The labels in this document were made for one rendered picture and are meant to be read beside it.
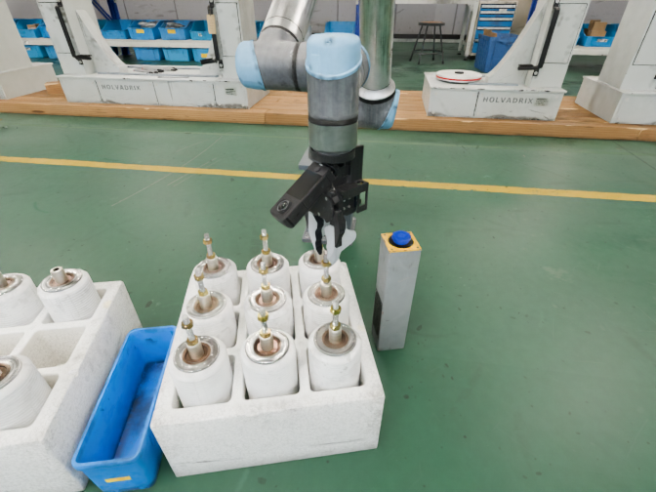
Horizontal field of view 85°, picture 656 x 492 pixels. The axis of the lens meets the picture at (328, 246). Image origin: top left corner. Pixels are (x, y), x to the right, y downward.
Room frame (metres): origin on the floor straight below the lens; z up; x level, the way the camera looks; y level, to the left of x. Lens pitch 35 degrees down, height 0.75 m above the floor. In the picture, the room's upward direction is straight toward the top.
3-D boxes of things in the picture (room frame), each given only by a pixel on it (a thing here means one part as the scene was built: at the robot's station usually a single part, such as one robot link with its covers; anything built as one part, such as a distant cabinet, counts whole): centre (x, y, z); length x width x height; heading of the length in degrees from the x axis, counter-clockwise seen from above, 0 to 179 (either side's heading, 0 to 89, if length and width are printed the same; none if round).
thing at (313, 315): (0.55, 0.00, 0.16); 0.10 x 0.10 x 0.18
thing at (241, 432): (0.53, 0.12, 0.09); 0.39 x 0.39 x 0.18; 8
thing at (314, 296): (0.55, 0.00, 0.25); 0.08 x 0.08 x 0.01
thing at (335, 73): (0.56, -0.01, 0.65); 0.09 x 0.08 x 0.11; 168
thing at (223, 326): (0.51, 0.24, 0.16); 0.10 x 0.10 x 0.18
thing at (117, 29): (5.97, 2.92, 0.36); 0.50 x 0.38 x 0.21; 172
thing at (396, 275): (0.64, -0.16, 0.16); 0.07 x 0.07 x 0.31; 8
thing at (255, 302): (0.53, 0.12, 0.25); 0.08 x 0.08 x 0.01
